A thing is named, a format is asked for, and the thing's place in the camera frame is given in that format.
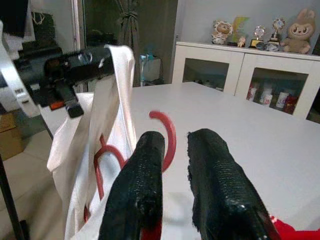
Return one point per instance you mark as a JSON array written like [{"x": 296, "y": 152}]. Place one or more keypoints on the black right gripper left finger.
[{"x": 135, "y": 190}]

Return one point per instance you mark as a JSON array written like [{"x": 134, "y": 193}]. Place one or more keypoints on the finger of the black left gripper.
[{"x": 95, "y": 63}]

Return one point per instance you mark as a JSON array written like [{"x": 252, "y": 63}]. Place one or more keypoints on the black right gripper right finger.
[{"x": 220, "y": 190}]

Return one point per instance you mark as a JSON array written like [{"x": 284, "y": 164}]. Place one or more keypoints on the red plastic hanger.
[{"x": 172, "y": 140}]

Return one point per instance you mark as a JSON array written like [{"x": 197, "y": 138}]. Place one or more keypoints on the white t-shirt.
[{"x": 75, "y": 155}]

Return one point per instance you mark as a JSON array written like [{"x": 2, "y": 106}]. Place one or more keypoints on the dark grey curtain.
[{"x": 128, "y": 50}]

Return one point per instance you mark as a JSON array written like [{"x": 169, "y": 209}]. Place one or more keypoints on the white table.
[{"x": 237, "y": 155}]

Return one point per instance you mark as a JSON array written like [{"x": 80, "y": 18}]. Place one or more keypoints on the red garment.
[{"x": 300, "y": 232}]

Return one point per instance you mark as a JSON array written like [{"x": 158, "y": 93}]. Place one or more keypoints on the white glass-door cabinet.
[{"x": 240, "y": 62}]

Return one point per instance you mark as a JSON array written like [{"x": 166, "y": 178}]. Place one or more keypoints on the leopard pattern plush toy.
[{"x": 221, "y": 32}]

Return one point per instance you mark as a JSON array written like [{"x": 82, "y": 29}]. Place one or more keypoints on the small beige figurine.
[{"x": 241, "y": 42}]

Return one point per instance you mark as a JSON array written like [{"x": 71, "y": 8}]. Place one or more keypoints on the gold trophy cup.
[
  {"x": 257, "y": 42},
  {"x": 274, "y": 37}
]

